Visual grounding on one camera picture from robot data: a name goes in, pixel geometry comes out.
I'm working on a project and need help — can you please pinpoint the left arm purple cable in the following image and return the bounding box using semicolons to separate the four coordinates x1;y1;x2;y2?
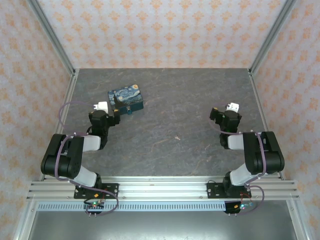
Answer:
54;100;120;216

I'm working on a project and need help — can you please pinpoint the small lit circuit board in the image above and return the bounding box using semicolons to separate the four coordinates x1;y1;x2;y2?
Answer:
234;201;255;211
84;199;105;210

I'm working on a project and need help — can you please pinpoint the aluminium base beam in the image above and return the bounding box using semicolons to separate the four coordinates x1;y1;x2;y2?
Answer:
26;175;300;202

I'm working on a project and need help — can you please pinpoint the grey metal panel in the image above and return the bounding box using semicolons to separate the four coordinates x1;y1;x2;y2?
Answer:
26;211;302;240

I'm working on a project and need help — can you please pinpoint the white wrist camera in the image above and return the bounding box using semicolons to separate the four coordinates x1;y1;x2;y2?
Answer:
224;101;240;113
93;100;110;113

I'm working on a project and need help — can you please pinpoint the grey slotted cable duct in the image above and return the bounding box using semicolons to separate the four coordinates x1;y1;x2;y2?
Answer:
36;201;228;213

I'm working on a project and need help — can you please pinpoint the starry night print box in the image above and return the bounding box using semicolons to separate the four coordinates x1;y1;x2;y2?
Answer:
107;83;145;116

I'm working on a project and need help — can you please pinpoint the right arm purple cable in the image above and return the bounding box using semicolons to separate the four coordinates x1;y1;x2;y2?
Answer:
208;117;267;215

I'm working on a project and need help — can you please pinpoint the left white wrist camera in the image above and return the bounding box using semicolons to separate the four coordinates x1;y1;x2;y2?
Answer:
93;100;110;113

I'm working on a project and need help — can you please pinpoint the short aluminium frame leg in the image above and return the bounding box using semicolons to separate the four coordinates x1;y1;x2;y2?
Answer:
286;199;312;240
13;199;38;240

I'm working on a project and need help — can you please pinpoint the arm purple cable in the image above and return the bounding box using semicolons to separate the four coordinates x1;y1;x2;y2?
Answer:
54;100;120;216
208;117;267;215

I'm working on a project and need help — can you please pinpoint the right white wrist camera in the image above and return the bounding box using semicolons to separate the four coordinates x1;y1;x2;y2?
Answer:
224;101;240;113

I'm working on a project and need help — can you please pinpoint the aluminium table side rail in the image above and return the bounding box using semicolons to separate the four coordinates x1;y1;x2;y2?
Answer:
248;69;285;181
38;69;80;181

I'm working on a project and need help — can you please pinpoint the aluminium frame post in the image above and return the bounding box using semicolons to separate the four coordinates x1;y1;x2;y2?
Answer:
26;0;77;76
248;0;300;76

